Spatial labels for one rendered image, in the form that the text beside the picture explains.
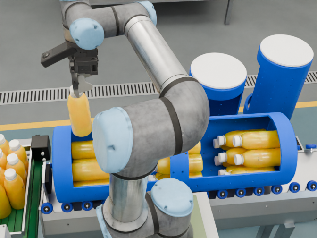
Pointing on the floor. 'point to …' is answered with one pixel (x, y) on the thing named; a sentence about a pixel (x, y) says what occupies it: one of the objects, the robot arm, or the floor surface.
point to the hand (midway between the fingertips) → (75, 89)
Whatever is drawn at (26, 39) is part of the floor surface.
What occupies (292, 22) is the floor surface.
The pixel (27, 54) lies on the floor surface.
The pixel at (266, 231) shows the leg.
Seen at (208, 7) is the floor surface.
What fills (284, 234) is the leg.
